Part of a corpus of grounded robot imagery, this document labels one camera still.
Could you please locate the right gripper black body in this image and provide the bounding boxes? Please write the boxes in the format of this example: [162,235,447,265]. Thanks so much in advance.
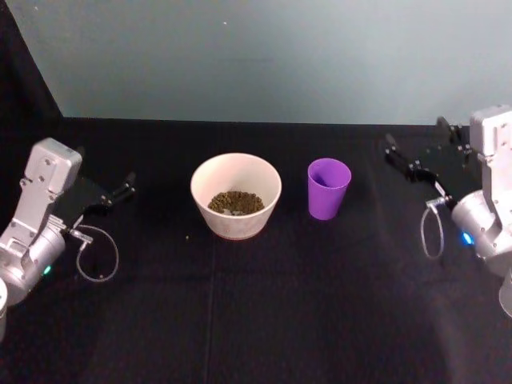
[408,146,483,203]

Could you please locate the cream bowl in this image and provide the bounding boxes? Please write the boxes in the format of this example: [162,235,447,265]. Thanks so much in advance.
[190,154,283,242]

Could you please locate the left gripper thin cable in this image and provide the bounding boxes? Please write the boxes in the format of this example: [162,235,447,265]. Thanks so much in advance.
[69,224,121,283]

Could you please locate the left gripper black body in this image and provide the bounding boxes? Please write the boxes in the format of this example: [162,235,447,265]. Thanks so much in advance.
[50,174,115,231]

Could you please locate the black table cloth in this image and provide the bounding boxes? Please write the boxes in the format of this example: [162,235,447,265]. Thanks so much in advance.
[0,0,512,384]

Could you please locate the brown pellets heap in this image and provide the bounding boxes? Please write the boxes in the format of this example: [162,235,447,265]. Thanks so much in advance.
[206,190,266,218]

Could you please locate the purple plastic cup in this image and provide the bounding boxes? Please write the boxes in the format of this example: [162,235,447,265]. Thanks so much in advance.
[306,158,353,221]

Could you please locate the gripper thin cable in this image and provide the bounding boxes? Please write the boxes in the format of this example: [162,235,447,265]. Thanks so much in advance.
[69,224,121,283]
[420,197,452,259]

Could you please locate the right gripper thin cable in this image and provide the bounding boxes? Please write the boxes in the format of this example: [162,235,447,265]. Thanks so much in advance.
[420,197,452,259]

